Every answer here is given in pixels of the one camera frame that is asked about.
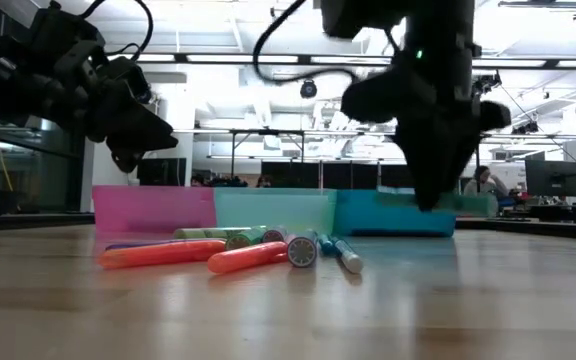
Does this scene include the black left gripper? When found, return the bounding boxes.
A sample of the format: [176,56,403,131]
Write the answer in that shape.
[22,9,178,174]

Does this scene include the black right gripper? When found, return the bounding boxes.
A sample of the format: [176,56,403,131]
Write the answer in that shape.
[340,0,512,211]

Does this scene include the dark purple highlighter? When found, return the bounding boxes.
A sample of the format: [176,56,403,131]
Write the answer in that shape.
[103,238,227,251]

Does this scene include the orange highlighter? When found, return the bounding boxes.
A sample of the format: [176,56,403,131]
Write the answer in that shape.
[98,238,228,270]
[207,241,290,275]

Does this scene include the light green highlighter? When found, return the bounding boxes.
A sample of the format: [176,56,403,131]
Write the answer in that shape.
[172,226,252,240]

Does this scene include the blue whiteboard marker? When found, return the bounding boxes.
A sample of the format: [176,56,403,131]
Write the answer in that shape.
[331,236,365,275]

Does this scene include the teal highlighter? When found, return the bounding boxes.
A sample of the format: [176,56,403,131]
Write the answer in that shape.
[316,233,337,258]

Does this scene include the green thick marker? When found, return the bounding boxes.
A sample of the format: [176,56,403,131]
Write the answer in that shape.
[225,225,269,251]

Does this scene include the lavender thick marker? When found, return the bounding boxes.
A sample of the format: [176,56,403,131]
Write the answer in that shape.
[285,229,319,269]

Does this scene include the purple thick marker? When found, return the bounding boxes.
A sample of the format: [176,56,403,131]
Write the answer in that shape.
[262,227,289,245]

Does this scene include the black monitor on arm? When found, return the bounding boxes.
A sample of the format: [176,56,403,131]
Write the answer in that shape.
[525,159,576,198]

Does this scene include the black partition panel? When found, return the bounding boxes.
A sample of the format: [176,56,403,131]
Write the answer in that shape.
[322,161,380,190]
[380,163,415,191]
[260,160,322,190]

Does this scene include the black monitor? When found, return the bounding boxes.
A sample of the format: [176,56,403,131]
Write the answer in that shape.
[136,157,188,187]

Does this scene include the pink plastic bin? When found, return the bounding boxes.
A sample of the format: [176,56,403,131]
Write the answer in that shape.
[92,185,218,234]

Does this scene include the blue plastic bin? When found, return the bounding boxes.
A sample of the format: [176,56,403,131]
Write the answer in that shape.
[334,188,458,238]

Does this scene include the long ceiling light strip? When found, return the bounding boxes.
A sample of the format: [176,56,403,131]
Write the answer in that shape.
[135,52,576,70]

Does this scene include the translucent green plastic bin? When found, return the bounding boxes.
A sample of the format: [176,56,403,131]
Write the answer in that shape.
[213,187,338,235]

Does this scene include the black ceiling camera cluster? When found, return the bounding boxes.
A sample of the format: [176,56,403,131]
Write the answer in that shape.
[511,121,540,136]
[472,72,502,96]

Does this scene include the black aluminium table frame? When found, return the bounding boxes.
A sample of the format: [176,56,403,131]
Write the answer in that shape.
[0,212,576,242]

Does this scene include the yellow strap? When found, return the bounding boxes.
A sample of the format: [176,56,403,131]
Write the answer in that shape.
[0,99,15,192]

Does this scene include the right camera cable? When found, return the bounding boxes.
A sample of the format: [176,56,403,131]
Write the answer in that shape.
[251,0,362,85]

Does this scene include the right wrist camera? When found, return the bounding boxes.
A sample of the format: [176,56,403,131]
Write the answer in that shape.
[320,0,405,40]

